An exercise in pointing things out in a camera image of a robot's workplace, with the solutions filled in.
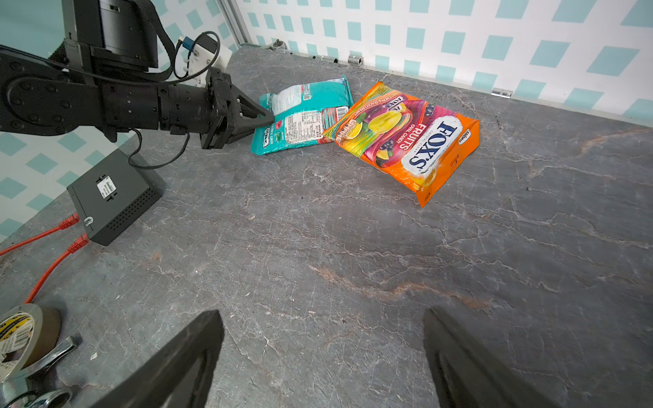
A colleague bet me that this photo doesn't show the tape roll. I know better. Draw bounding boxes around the tape roll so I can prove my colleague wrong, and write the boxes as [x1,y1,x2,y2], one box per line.
[1,304,61,382]

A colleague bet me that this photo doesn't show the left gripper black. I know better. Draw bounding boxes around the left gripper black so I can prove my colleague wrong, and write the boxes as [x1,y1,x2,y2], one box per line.
[157,68,274,150]

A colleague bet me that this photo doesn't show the orange candy bag far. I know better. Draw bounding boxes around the orange candy bag far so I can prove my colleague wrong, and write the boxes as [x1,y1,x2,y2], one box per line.
[323,82,481,207]

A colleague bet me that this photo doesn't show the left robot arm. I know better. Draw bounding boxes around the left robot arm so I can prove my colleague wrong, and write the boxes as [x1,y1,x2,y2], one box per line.
[1,1,274,149]

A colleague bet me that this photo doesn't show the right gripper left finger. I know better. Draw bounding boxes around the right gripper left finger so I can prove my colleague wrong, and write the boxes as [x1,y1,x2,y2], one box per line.
[94,309,224,407]

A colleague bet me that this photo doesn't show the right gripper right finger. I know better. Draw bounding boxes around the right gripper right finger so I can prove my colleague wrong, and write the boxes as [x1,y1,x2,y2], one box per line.
[423,307,557,408]

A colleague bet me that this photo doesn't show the teal candy bag far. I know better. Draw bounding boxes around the teal candy bag far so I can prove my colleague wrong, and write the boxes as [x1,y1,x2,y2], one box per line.
[251,76,354,156]

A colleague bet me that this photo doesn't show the black network switch box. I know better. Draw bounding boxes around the black network switch box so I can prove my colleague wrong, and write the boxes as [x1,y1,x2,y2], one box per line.
[67,150,162,247]

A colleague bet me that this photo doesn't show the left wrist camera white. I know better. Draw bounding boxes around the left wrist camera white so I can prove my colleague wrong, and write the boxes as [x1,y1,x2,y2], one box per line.
[175,35,233,79]

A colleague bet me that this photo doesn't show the chrome metal faucet part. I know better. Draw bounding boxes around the chrome metal faucet part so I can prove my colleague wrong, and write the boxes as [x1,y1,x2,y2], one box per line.
[1,337,78,408]

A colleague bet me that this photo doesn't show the red ethernet cable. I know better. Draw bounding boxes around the red ethernet cable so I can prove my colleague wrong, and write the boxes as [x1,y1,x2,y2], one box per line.
[0,212,82,258]
[24,233,91,304]

